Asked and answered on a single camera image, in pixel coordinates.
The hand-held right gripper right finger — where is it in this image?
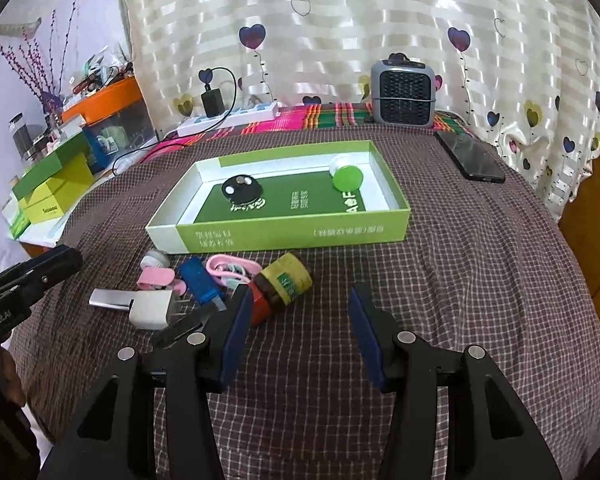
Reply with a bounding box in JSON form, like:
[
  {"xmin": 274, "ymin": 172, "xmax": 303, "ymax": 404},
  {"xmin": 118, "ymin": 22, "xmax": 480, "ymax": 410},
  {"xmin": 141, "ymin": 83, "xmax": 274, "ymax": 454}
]
[{"xmin": 349, "ymin": 284, "xmax": 563, "ymax": 480}]

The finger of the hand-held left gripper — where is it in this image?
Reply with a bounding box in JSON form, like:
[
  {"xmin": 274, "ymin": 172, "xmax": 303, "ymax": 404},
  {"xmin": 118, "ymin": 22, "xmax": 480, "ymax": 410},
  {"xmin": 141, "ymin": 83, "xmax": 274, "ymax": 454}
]
[{"xmin": 0, "ymin": 245, "xmax": 84, "ymax": 314}]

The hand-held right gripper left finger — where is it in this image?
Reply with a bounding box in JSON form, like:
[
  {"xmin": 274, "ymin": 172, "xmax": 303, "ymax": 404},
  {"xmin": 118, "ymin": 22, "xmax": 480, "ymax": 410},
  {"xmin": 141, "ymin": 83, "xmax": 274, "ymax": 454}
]
[{"xmin": 40, "ymin": 287, "xmax": 256, "ymax": 480}]

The silver adapter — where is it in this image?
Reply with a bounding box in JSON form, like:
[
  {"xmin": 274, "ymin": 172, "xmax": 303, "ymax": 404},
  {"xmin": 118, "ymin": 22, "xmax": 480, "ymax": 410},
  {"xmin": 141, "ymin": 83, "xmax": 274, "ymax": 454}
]
[{"xmin": 89, "ymin": 288, "xmax": 138, "ymax": 313}]

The brown jar red lid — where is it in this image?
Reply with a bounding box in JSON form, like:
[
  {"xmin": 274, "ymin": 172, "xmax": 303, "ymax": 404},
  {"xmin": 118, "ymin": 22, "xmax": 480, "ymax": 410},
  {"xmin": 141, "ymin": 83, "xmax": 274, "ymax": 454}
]
[{"xmin": 247, "ymin": 252, "xmax": 313, "ymax": 328}]

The pink and green clip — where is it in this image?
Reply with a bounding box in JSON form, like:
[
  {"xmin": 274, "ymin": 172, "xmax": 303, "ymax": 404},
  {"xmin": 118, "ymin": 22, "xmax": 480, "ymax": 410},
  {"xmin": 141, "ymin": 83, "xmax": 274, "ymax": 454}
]
[{"xmin": 206, "ymin": 254, "xmax": 263, "ymax": 291}]

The white charger plug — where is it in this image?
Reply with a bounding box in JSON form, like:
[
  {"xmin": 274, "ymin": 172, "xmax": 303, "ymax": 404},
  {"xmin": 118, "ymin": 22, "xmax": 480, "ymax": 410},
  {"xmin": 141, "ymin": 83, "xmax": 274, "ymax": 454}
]
[{"xmin": 129, "ymin": 290, "xmax": 191, "ymax": 331}]

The green cardboard box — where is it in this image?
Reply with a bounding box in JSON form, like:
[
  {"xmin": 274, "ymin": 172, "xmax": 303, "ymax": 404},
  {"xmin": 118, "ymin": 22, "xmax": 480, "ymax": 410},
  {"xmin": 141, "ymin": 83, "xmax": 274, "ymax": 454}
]
[{"xmin": 146, "ymin": 140, "xmax": 412, "ymax": 256}]

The person's left hand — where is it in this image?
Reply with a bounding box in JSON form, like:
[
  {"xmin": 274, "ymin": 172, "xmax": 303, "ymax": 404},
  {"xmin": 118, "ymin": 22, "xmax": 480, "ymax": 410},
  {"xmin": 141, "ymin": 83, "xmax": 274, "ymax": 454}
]
[{"xmin": 0, "ymin": 347, "xmax": 27, "ymax": 408}]

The small green white box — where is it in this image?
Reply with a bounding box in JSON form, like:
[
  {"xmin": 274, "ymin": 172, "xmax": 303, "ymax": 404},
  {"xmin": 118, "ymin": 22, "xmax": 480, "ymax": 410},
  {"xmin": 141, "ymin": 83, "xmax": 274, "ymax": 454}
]
[{"xmin": 7, "ymin": 205, "xmax": 32, "ymax": 239}]

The blue usb reader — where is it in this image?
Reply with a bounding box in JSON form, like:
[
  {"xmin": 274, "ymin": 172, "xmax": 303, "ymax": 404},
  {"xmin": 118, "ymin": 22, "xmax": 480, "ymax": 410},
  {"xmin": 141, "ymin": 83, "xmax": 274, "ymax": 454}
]
[{"xmin": 176, "ymin": 256, "xmax": 227, "ymax": 311}]

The small grey round object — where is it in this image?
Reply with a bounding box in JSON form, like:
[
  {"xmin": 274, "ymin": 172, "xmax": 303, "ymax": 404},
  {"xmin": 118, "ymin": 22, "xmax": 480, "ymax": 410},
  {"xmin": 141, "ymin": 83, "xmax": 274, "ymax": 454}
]
[{"xmin": 141, "ymin": 250, "xmax": 170, "ymax": 270}]

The brown checkered blanket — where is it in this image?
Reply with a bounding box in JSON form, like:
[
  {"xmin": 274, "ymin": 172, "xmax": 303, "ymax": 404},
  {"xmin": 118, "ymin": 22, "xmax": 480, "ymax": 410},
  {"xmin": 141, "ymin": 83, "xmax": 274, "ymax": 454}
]
[{"xmin": 10, "ymin": 125, "xmax": 600, "ymax": 480}]

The glass jar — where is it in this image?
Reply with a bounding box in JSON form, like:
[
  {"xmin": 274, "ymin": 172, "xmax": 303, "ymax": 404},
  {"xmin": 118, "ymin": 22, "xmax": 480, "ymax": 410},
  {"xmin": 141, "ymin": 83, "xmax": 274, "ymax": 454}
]
[{"xmin": 7, "ymin": 112, "xmax": 34, "ymax": 161}]

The green flat packet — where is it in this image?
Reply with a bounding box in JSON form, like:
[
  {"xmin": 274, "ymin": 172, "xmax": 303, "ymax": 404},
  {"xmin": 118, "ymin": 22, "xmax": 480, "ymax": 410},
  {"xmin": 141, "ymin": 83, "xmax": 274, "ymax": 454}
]
[{"xmin": 194, "ymin": 176, "xmax": 368, "ymax": 225}]

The black round device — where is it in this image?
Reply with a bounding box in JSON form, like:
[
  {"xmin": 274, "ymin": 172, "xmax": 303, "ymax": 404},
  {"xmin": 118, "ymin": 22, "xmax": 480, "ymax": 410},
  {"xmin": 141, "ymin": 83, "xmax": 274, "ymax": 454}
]
[{"xmin": 221, "ymin": 173, "xmax": 265, "ymax": 206}]

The orange lidded storage bin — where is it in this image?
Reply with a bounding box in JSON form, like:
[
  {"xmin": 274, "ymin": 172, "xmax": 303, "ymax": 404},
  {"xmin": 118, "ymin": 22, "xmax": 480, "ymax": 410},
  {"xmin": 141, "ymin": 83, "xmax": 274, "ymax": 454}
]
[{"xmin": 82, "ymin": 100, "xmax": 161, "ymax": 171}]

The white bottle green lid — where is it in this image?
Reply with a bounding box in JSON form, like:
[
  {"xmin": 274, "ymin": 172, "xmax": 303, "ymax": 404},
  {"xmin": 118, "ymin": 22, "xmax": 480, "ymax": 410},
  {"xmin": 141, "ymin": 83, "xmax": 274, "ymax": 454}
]
[{"xmin": 328, "ymin": 155, "xmax": 365, "ymax": 192}]

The orange tray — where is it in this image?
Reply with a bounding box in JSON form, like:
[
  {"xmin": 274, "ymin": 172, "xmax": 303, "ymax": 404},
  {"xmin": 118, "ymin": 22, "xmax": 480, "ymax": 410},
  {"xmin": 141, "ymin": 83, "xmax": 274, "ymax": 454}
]
[{"xmin": 60, "ymin": 77, "xmax": 143, "ymax": 126}]

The purple branch decoration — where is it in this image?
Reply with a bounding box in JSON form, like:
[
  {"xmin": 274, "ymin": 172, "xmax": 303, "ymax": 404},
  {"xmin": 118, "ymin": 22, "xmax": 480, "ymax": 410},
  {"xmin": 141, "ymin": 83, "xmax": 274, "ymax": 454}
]
[{"xmin": 0, "ymin": 0, "xmax": 83, "ymax": 111}]

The black smartphone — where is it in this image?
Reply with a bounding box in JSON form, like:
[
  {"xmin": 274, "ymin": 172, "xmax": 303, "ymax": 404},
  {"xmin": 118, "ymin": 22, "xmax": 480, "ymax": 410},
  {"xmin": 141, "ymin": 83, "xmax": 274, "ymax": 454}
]
[{"xmin": 434, "ymin": 131, "xmax": 507, "ymax": 183}]

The white power strip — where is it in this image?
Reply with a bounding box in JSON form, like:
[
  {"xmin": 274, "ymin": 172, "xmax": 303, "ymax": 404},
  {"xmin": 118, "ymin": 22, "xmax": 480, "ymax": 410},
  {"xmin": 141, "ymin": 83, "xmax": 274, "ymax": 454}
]
[{"xmin": 176, "ymin": 101, "xmax": 280, "ymax": 137}]

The colourful striped blanket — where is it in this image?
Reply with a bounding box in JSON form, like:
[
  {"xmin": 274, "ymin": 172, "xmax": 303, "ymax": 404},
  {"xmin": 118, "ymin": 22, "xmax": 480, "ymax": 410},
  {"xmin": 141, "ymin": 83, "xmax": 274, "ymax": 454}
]
[{"xmin": 165, "ymin": 102, "xmax": 481, "ymax": 142}]

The black charger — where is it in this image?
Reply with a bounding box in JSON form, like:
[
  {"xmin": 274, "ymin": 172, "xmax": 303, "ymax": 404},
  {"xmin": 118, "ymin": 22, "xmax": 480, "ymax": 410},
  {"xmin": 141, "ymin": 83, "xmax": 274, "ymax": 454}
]
[{"xmin": 201, "ymin": 87, "xmax": 226, "ymax": 117}]

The wooden cabinet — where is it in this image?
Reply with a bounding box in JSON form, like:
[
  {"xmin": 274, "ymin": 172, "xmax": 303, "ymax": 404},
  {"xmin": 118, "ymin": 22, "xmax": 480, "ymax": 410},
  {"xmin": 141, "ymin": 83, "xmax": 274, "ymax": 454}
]
[{"xmin": 559, "ymin": 150, "xmax": 600, "ymax": 391}]

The grey desk fan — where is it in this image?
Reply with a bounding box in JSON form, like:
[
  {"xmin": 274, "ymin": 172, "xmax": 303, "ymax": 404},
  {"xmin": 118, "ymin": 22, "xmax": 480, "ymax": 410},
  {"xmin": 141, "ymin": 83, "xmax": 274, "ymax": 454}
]
[{"xmin": 370, "ymin": 52, "xmax": 437, "ymax": 128}]

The heart print curtain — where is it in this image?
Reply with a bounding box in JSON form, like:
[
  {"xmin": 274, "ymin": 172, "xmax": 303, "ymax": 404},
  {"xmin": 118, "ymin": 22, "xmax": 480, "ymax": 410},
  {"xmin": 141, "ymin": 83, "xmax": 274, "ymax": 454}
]
[{"xmin": 120, "ymin": 0, "xmax": 600, "ymax": 223}]

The black cable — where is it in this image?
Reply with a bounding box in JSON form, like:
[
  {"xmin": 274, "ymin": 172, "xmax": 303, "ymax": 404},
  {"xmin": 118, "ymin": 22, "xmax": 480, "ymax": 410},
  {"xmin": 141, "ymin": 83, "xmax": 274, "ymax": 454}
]
[{"xmin": 211, "ymin": 66, "xmax": 242, "ymax": 121}]

